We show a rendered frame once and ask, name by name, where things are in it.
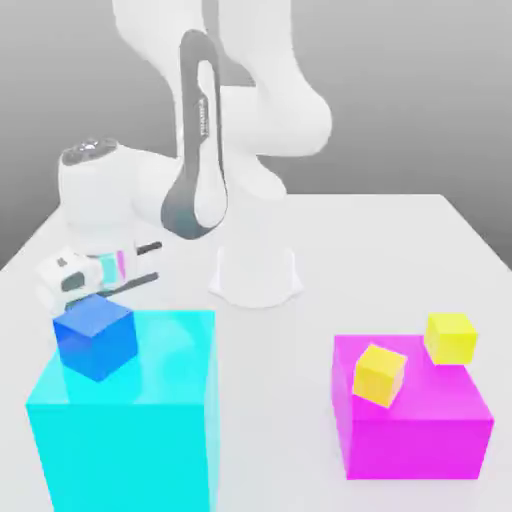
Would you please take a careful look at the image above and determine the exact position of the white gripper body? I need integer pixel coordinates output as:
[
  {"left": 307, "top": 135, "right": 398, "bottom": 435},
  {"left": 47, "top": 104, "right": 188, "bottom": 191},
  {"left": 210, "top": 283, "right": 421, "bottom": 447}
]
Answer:
[{"left": 94, "top": 246, "right": 162, "bottom": 301}]

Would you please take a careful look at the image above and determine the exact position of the small blue cube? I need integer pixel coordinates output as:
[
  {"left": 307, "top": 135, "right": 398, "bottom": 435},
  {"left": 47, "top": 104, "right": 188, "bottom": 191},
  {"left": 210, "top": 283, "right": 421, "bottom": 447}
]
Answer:
[{"left": 52, "top": 294, "right": 139, "bottom": 384}]

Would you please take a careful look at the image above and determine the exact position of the small yellow cube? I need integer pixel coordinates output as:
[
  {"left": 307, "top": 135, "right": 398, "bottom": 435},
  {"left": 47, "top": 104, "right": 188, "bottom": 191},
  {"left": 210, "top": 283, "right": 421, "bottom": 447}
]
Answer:
[
  {"left": 352, "top": 343, "right": 409, "bottom": 410},
  {"left": 423, "top": 312, "right": 480, "bottom": 366}
]

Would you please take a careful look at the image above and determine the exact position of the large cyan box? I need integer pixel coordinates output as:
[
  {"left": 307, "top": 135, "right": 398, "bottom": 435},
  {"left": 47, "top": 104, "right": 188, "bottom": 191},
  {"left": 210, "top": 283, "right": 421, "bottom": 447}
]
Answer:
[{"left": 25, "top": 309, "right": 221, "bottom": 512}]

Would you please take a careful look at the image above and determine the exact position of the large magenta box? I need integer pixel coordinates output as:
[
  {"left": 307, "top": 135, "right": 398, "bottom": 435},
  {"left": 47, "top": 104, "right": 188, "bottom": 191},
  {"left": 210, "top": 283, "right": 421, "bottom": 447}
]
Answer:
[{"left": 332, "top": 333, "right": 496, "bottom": 482}]

